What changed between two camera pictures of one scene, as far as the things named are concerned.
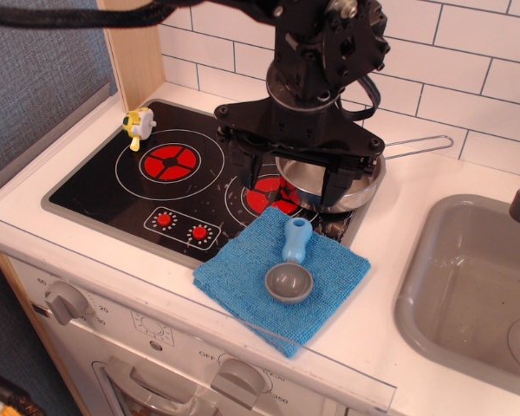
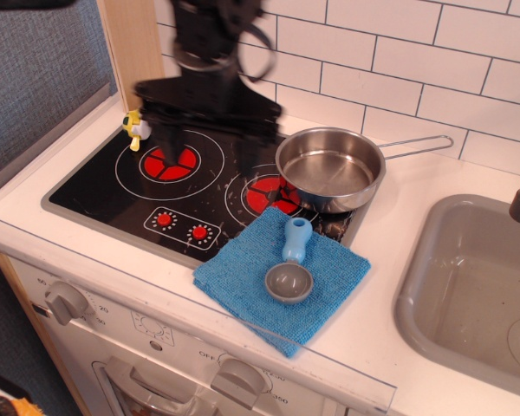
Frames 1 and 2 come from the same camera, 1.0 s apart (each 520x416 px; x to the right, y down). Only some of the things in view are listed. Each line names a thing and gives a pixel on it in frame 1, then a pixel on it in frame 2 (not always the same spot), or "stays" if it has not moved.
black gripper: [324, 133] to [210, 98]
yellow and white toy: [139, 125] stays
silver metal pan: [305, 179] stays
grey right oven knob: [239, 381] stays
